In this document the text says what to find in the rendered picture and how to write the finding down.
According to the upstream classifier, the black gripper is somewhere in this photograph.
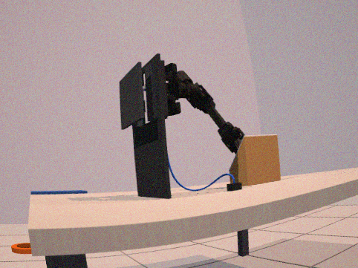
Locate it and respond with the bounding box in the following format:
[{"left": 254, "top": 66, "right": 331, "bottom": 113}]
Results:
[{"left": 164, "top": 63, "right": 192, "bottom": 116}]

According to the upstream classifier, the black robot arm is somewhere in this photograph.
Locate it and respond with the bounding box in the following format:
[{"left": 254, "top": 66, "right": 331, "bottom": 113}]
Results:
[{"left": 175, "top": 71, "right": 245, "bottom": 154}]

